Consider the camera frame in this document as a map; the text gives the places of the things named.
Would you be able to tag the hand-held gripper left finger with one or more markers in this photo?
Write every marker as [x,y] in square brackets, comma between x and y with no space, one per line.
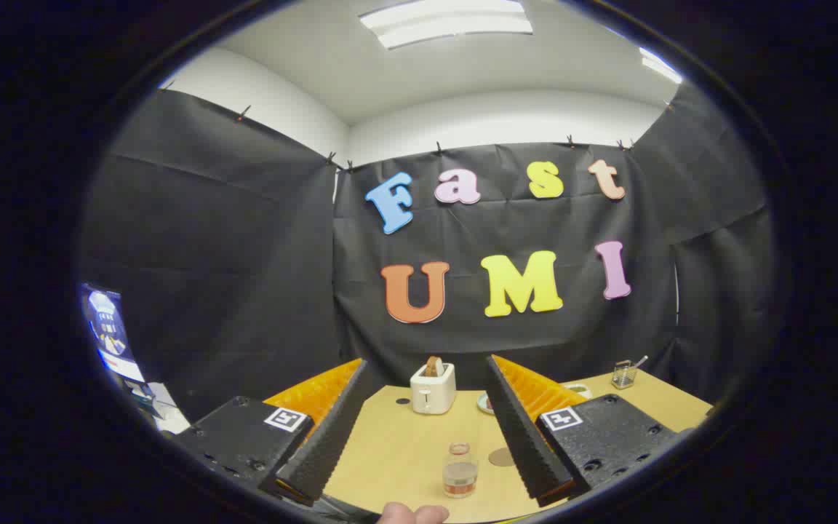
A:
[332,429]

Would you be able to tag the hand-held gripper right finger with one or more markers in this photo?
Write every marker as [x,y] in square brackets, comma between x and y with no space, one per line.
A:
[524,437]

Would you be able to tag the round brown coaster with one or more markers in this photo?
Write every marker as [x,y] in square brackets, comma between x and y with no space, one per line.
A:
[499,457]

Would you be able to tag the clear plastic juice bottle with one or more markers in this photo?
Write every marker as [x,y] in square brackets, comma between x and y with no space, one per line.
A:
[460,473]

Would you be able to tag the round green plate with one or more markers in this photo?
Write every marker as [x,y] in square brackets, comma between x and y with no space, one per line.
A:
[484,404]

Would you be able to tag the white compartment dish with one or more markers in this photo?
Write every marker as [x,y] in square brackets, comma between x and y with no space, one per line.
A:
[577,388]

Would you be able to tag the wooden table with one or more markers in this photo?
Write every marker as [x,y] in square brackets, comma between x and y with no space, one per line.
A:
[404,451]

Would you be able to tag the white toaster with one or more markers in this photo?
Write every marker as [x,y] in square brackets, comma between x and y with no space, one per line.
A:
[432,393]

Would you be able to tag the bread slice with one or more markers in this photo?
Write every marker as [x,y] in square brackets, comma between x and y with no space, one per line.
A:
[434,366]

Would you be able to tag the metal spoon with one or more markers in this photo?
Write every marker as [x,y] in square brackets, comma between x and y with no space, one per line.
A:
[640,361]

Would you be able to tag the black backdrop cloth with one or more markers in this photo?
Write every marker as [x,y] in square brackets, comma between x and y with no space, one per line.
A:
[244,255]

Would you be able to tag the printed standing banner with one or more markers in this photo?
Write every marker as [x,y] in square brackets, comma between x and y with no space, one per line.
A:
[108,327]

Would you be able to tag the ceiling light panel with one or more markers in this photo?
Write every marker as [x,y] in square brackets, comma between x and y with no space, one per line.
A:
[448,22]
[660,67]

